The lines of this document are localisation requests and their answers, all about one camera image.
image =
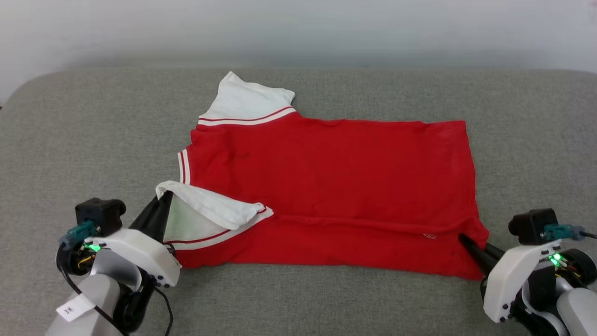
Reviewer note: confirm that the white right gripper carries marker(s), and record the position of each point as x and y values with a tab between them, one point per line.
506	284

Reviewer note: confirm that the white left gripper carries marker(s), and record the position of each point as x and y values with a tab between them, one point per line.
140	252

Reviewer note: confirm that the red and white garment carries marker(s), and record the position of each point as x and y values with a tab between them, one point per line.
336	186

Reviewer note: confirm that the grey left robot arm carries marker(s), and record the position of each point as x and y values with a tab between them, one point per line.
105	280

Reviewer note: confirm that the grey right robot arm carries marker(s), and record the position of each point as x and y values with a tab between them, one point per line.
578	308

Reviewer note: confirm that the white paper label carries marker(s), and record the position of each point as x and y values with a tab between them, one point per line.
74	308

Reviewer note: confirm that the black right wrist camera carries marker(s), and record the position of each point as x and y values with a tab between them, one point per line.
534	226

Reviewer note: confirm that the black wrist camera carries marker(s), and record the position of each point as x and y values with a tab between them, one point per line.
534	226
100	214

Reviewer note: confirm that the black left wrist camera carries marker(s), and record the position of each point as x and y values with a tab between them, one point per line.
100	214

